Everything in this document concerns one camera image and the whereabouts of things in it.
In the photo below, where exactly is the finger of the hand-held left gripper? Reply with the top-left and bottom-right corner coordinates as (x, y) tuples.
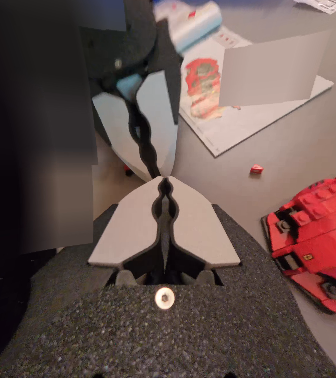
(92, 92), (159, 182)
(136, 70), (178, 178)

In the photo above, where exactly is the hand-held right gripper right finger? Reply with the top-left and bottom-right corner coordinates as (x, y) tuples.
(167, 176), (242, 271)

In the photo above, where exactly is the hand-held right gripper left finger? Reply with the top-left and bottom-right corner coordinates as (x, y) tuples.
(88, 176), (167, 271)

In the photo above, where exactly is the lego instruction sheet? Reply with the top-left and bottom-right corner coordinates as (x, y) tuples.
(178, 28), (334, 158)

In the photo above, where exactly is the red lego car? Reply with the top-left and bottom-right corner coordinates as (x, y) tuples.
(261, 168), (336, 315)

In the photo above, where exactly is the printed paper sheet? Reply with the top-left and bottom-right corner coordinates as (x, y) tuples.
(293, 0), (336, 15)

